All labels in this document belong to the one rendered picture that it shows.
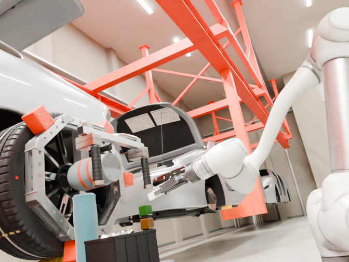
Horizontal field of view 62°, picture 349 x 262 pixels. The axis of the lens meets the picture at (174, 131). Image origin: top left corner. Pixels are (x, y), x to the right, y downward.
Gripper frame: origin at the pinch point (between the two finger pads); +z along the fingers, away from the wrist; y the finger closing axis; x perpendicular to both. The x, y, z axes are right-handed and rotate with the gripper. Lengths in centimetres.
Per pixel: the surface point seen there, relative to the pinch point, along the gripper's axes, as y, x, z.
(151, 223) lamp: 6.9, 11.0, 3.4
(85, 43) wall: -504, -628, 243
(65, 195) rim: 6.6, -17.8, 38.0
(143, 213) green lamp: 8.5, 6.3, 4.3
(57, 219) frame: 21.9, -4.5, 32.1
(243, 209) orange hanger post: -353, 1, 27
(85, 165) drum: 11.1, -23.1, 20.5
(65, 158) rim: 5.8, -34.7, 33.3
